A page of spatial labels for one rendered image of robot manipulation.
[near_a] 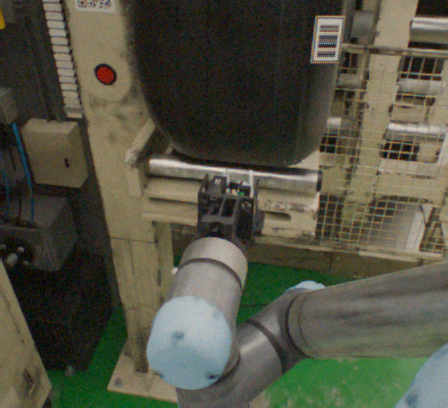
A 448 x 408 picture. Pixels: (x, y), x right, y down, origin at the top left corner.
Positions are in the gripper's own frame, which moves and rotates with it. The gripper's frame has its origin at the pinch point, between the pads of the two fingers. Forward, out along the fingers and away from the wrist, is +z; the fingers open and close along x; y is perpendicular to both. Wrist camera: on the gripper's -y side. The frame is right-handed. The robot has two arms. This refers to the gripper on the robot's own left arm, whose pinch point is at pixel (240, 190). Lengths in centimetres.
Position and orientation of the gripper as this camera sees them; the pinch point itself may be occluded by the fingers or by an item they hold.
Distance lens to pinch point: 74.8
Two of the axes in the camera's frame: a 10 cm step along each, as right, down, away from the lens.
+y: 0.2, -8.6, -5.1
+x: -9.8, -1.1, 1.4
